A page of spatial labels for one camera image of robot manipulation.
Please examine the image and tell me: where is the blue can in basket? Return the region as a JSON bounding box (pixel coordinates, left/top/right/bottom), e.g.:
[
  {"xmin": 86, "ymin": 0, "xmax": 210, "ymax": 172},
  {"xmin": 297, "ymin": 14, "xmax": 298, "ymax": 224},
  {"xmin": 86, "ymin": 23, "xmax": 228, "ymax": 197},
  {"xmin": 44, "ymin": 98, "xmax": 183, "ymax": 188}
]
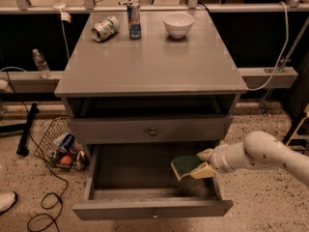
[{"xmin": 58, "ymin": 133, "xmax": 75, "ymax": 153}]

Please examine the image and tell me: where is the black wheeled cart frame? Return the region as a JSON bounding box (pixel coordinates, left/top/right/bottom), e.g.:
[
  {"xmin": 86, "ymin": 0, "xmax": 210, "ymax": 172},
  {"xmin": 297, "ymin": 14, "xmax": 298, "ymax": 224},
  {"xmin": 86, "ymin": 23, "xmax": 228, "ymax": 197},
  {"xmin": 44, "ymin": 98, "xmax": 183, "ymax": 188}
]
[{"xmin": 283, "ymin": 103, "xmax": 309, "ymax": 155}]

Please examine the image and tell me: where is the white ceramic bowl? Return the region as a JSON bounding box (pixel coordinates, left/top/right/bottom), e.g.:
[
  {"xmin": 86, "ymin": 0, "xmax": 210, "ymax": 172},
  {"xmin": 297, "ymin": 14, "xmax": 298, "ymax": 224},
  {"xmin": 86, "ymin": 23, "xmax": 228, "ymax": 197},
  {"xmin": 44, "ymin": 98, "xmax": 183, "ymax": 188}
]
[{"xmin": 163, "ymin": 13, "xmax": 195, "ymax": 39}]

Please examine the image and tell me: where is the grey wooden drawer cabinet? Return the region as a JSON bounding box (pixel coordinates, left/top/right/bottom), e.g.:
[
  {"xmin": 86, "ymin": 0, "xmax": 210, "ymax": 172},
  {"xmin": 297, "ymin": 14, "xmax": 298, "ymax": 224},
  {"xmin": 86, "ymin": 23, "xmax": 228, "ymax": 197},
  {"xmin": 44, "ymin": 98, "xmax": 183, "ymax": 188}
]
[{"xmin": 53, "ymin": 9, "xmax": 249, "ymax": 222}]

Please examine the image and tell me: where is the open grey middle drawer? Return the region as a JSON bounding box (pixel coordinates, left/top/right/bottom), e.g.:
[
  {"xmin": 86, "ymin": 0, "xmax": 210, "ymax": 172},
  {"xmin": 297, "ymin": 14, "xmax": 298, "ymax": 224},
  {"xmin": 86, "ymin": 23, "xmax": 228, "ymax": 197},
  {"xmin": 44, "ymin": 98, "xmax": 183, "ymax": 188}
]
[{"xmin": 73, "ymin": 143, "xmax": 233, "ymax": 220}]

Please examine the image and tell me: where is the orange fruit in basket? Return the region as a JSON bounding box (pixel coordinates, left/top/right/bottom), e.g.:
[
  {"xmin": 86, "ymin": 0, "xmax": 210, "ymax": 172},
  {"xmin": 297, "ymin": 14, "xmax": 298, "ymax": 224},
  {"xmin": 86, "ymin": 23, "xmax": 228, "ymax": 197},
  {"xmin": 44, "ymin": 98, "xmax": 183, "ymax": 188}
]
[{"xmin": 60, "ymin": 156, "xmax": 72, "ymax": 165}]

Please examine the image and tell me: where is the white shoe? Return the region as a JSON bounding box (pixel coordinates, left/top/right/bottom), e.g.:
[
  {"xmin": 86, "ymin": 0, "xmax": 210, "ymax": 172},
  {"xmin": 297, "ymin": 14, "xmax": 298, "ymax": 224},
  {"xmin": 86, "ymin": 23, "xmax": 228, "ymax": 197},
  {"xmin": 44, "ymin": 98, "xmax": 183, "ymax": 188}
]
[{"xmin": 0, "ymin": 191, "xmax": 17, "ymax": 215}]

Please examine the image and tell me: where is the white hanging cable with tag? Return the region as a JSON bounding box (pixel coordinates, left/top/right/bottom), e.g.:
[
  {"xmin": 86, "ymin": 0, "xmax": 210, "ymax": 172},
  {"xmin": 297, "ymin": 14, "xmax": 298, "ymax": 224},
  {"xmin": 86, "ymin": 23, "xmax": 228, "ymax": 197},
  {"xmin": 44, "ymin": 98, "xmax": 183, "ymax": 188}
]
[{"xmin": 47, "ymin": 0, "xmax": 72, "ymax": 61}]

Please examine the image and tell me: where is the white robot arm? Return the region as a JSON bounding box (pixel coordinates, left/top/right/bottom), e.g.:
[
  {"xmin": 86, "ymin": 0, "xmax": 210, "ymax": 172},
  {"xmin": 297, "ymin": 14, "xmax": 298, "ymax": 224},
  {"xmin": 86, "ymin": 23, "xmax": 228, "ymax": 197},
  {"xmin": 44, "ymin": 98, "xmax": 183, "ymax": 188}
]
[{"xmin": 190, "ymin": 131, "xmax": 309, "ymax": 187}]

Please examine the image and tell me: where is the black bar on floor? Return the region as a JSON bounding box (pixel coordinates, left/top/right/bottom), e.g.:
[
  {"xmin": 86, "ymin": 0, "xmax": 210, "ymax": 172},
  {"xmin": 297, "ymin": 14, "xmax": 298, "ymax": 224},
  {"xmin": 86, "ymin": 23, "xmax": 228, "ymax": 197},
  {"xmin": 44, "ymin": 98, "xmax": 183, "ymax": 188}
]
[{"xmin": 16, "ymin": 102, "xmax": 38, "ymax": 157}]

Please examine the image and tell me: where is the crushed green soda can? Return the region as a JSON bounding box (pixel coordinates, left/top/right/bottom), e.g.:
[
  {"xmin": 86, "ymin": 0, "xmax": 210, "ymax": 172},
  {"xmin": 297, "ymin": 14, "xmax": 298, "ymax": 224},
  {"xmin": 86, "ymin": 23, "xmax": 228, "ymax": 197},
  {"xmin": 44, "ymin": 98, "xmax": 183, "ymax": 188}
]
[{"xmin": 91, "ymin": 15, "xmax": 120, "ymax": 42}]

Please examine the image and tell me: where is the wire basket on floor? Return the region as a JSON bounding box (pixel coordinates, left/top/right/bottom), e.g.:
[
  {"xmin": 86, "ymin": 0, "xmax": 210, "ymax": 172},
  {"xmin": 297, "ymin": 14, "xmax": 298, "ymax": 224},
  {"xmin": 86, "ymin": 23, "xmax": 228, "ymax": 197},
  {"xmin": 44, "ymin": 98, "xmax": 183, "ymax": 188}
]
[{"xmin": 35, "ymin": 117, "xmax": 89, "ymax": 170}]

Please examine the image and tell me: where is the white cable right side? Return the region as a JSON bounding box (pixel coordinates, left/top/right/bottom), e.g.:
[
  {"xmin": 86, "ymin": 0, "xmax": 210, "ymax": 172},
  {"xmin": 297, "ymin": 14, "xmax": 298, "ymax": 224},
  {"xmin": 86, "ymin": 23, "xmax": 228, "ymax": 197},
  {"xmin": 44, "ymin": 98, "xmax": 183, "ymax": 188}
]
[{"xmin": 246, "ymin": 1, "xmax": 290, "ymax": 92}]

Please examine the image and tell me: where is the upright blue energy drink can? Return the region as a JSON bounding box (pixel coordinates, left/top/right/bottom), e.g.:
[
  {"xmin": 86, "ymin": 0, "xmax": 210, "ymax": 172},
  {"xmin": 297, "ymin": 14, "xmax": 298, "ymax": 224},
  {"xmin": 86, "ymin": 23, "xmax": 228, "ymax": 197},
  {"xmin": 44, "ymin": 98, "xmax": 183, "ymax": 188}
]
[{"xmin": 126, "ymin": 2, "xmax": 142, "ymax": 40}]

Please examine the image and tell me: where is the green and yellow sponge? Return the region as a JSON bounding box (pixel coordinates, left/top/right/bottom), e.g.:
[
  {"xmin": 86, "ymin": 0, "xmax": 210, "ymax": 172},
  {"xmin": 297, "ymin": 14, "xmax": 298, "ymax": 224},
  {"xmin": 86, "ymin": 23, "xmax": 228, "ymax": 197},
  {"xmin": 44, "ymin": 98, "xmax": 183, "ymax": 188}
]
[{"xmin": 171, "ymin": 156, "xmax": 202, "ymax": 181}]

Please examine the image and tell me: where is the clear plastic water bottle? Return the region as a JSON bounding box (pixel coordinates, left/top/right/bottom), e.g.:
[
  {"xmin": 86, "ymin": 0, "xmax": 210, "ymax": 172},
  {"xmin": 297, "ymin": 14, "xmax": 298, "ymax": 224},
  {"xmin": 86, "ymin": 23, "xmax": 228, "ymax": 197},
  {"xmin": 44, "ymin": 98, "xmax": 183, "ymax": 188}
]
[{"xmin": 32, "ymin": 48, "xmax": 52, "ymax": 79}]

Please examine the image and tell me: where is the black cable on floor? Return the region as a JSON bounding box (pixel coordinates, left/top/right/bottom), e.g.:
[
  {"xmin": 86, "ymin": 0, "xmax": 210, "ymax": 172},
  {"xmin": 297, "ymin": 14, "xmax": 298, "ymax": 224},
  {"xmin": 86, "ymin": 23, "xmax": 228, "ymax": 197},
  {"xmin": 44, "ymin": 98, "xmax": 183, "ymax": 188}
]
[{"xmin": 0, "ymin": 66, "xmax": 70, "ymax": 232}]

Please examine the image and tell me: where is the round metal drawer knob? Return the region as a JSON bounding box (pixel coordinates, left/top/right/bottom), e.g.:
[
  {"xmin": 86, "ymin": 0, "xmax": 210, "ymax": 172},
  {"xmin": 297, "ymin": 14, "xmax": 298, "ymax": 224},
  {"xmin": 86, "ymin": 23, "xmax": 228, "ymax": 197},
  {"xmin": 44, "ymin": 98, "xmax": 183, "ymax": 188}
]
[{"xmin": 149, "ymin": 128, "xmax": 157, "ymax": 136}]

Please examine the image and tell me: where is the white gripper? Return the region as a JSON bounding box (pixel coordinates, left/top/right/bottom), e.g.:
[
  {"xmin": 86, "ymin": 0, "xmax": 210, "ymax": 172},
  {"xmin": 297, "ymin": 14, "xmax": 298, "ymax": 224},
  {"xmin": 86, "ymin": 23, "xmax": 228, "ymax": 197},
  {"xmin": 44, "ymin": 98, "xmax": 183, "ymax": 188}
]
[{"xmin": 190, "ymin": 142, "xmax": 246, "ymax": 179}]

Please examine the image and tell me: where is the grey metal lower rail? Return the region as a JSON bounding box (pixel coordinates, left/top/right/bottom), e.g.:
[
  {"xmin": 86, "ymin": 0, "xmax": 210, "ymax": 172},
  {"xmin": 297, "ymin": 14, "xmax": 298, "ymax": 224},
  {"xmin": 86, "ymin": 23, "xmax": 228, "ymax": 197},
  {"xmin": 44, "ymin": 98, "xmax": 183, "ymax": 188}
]
[{"xmin": 0, "ymin": 67, "xmax": 298, "ymax": 93}]

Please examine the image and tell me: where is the grey metal upper rail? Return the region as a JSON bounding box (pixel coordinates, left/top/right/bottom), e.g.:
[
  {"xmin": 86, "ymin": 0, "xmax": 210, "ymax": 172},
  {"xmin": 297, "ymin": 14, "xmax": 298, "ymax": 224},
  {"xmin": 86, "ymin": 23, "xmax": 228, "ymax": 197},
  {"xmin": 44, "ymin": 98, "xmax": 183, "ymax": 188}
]
[{"xmin": 0, "ymin": 3, "xmax": 309, "ymax": 15}]

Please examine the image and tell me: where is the closed grey upper drawer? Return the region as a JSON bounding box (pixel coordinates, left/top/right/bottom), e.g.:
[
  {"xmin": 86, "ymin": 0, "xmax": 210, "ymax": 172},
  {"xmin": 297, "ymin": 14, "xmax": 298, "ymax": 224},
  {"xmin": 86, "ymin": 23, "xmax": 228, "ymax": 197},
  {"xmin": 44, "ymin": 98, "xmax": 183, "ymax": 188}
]
[{"xmin": 69, "ymin": 115, "xmax": 233, "ymax": 144}]

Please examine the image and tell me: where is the grey metal rail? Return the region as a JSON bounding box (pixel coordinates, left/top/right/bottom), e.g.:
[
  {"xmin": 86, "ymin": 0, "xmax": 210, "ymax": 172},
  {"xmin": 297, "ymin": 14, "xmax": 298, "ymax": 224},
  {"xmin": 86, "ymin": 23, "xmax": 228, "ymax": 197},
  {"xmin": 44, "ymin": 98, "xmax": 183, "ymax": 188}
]
[
  {"xmin": 0, "ymin": 67, "xmax": 298, "ymax": 93},
  {"xmin": 0, "ymin": 3, "xmax": 309, "ymax": 15}
]

